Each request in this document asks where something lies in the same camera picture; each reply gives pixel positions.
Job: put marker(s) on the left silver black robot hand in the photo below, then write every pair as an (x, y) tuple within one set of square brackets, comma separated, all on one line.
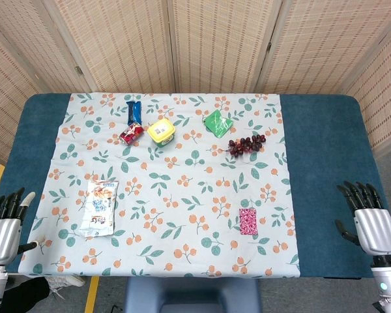
[(1, 234)]

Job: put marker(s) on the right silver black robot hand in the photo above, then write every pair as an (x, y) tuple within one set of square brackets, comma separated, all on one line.
[(376, 229)]

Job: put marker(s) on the pink patterned packet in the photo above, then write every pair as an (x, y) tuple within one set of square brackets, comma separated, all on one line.
[(248, 221)]

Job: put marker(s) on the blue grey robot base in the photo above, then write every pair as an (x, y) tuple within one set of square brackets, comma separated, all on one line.
[(192, 295)]

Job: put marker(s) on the black trouser leg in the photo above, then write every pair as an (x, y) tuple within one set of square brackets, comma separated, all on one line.
[(24, 296)]

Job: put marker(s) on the white sneaker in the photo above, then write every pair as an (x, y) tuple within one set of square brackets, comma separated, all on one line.
[(66, 282)]

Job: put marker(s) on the white snack bag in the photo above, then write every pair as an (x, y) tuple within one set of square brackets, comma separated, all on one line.
[(99, 208)]

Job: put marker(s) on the dark red grape bunch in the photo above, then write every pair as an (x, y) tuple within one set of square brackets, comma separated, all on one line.
[(246, 145)]

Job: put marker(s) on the red snack packet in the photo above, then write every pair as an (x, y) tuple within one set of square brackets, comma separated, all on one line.
[(131, 133)]

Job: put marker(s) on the blue snack bar wrapper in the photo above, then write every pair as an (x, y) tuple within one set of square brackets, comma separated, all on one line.
[(134, 112)]

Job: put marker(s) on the floral leaf print tablecloth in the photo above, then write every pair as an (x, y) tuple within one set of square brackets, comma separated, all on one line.
[(182, 212)]

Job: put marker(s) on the green tub yellow lid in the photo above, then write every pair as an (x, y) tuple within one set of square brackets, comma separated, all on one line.
[(161, 131)]

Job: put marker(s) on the green foil packet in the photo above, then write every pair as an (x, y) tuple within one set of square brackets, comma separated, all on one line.
[(217, 123)]

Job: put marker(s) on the woven bamboo folding screen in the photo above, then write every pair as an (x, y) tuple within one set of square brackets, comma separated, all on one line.
[(195, 42)]

